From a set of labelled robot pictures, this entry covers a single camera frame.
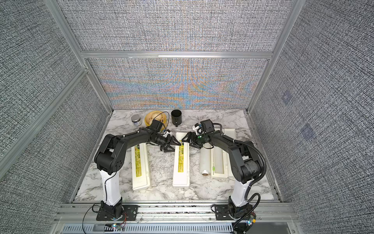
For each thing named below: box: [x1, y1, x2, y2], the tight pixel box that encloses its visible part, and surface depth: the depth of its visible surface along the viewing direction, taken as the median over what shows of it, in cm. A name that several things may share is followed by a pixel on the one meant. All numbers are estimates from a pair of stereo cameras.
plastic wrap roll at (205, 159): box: [200, 142, 212, 176], surface depth 90 cm
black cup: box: [170, 109, 183, 128], surface depth 108 cm
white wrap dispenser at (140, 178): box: [131, 142, 151, 191], surface depth 81 cm
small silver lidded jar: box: [130, 114, 143, 127], surface depth 109 cm
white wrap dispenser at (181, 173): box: [172, 132, 191, 188], surface depth 83 cm
